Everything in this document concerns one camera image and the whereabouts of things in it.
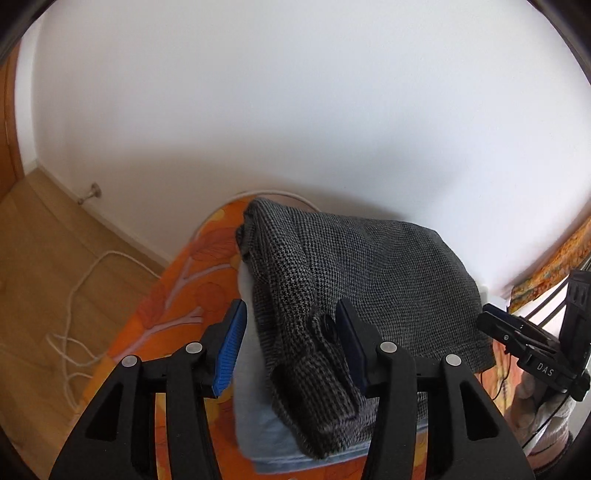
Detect black cable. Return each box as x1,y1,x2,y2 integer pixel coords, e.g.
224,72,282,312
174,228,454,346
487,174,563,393
480,342,514,402

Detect wooden door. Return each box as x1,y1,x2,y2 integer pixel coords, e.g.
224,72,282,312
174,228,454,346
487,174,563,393
0,46,26,195

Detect orange patterned scarf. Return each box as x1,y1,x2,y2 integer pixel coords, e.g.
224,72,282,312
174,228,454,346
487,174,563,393
510,222,591,301

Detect folded light blue cloth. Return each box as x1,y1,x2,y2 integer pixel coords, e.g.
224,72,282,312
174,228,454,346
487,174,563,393
233,263,428,462

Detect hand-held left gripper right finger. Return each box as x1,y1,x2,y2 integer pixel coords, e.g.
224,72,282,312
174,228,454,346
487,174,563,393
335,299,536,480

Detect white rope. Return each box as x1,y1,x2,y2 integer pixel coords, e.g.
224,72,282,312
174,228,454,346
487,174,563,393
46,250,169,411

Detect person's right hand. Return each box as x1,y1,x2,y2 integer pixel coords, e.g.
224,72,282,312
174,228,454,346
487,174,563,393
515,369,570,446

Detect silver black tripod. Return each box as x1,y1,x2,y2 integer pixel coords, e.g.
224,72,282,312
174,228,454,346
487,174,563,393
526,258,591,324

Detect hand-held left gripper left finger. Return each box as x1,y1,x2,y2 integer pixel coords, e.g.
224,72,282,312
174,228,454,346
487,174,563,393
48,299,249,480

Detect grey tweed pants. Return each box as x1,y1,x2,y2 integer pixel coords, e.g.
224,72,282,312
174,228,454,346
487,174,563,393
235,198,495,460

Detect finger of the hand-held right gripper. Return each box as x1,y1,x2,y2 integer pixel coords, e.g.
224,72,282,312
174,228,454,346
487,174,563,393
476,304,561,354

